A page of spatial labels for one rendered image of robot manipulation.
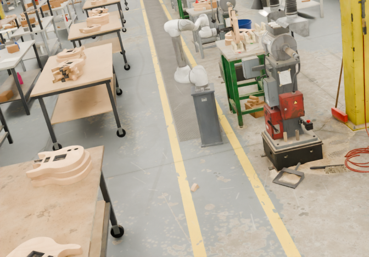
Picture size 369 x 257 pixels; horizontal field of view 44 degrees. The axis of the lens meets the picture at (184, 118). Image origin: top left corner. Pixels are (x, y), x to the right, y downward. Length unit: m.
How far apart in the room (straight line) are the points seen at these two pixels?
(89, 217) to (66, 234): 0.18
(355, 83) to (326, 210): 1.72
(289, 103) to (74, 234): 2.51
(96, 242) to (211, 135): 2.36
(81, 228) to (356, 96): 3.55
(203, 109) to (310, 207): 1.79
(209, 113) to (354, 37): 1.79
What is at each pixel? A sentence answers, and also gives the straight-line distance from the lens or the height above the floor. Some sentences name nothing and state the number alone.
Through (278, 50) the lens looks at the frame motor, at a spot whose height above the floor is 1.24.
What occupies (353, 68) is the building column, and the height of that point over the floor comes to 0.71.
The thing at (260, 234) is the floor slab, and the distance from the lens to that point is 4.02.
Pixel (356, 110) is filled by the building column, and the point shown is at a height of 0.21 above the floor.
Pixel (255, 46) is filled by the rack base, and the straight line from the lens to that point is 5.65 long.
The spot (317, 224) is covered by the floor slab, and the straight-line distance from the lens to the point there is 4.09.
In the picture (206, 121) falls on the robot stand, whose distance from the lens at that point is 5.39.
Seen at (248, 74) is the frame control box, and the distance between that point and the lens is 4.75.
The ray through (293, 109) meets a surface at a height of 0.65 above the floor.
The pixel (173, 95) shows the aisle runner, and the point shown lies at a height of 0.00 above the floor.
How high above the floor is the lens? 2.51
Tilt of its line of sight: 23 degrees down
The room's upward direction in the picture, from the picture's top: 12 degrees counter-clockwise
